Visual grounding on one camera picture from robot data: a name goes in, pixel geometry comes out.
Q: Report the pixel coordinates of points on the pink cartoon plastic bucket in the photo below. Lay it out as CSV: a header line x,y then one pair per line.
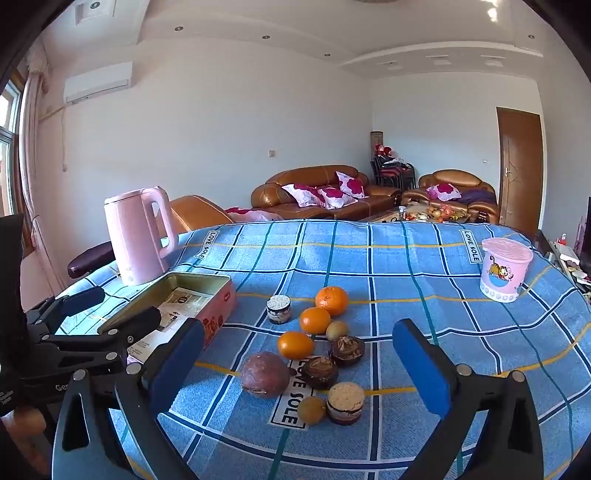
x,y
505,264

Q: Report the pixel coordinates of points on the pink electric kettle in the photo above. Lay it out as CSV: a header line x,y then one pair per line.
x,y
141,233

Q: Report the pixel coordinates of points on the pink curtain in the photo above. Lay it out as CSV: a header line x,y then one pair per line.
x,y
36,85

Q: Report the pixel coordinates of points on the pink flowered cushion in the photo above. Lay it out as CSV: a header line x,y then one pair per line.
x,y
305,196
333,198
353,187

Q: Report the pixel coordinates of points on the small brown fruit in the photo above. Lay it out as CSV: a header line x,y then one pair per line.
x,y
312,410

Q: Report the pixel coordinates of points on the brown leather armchair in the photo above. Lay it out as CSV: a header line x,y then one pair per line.
x,y
459,189

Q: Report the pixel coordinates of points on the window with frame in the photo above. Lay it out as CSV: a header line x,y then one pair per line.
x,y
11,98

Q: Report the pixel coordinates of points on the pink flowered cushion middle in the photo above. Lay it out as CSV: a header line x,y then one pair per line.
x,y
333,198

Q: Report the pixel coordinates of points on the armchair pink cushion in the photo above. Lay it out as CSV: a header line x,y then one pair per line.
x,y
444,192

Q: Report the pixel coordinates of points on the long brown leather sofa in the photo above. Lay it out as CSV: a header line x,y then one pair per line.
x,y
271,197

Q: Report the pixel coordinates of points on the pink biscuit tin box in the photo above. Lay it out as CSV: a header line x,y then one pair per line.
x,y
212,316

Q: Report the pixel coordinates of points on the purple passion fruit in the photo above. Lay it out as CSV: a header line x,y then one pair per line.
x,y
264,375

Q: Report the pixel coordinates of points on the brown wooden door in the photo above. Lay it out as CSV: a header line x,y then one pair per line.
x,y
522,170

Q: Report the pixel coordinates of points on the coffee table with fruit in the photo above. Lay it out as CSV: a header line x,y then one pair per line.
x,y
422,213

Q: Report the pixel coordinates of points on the left hand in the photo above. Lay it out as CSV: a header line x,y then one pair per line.
x,y
23,425

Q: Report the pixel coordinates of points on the small jar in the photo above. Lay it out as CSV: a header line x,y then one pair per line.
x,y
278,309
345,402

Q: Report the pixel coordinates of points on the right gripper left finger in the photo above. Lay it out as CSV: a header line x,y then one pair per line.
x,y
86,445

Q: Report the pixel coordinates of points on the pink flowered cushion left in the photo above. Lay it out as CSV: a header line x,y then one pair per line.
x,y
305,196

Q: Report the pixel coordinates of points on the small kiwi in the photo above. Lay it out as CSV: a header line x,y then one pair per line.
x,y
336,330

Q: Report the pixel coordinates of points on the smooth orange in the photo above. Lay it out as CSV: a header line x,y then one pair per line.
x,y
315,320

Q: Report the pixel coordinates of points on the pink flowered cushion right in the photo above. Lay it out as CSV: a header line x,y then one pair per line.
x,y
353,187

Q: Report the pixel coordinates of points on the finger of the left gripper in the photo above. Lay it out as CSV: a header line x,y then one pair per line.
x,y
131,328
56,309

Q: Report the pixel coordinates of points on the white air conditioner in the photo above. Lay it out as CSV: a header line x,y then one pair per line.
x,y
97,82

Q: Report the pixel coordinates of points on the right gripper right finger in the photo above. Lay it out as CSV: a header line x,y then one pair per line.
x,y
509,445

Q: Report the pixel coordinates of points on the black television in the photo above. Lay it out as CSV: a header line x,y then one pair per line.
x,y
585,238

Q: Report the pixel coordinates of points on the large wrinkled orange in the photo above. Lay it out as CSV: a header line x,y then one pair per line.
x,y
333,299

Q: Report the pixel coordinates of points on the blue plaid tablecloth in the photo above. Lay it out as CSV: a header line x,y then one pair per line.
x,y
427,273

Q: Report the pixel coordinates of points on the near brown leather seat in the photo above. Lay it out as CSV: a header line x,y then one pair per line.
x,y
193,212

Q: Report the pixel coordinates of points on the stacked dark chairs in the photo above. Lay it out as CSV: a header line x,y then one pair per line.
x,y
393,173

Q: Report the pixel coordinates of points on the dark round stool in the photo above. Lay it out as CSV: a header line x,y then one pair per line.
x,y
90,260

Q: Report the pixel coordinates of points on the paper leaflet in tin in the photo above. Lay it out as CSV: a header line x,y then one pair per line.
x,y
180,305

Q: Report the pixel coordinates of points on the oval orange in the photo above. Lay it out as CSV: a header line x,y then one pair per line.
x,y
295,345

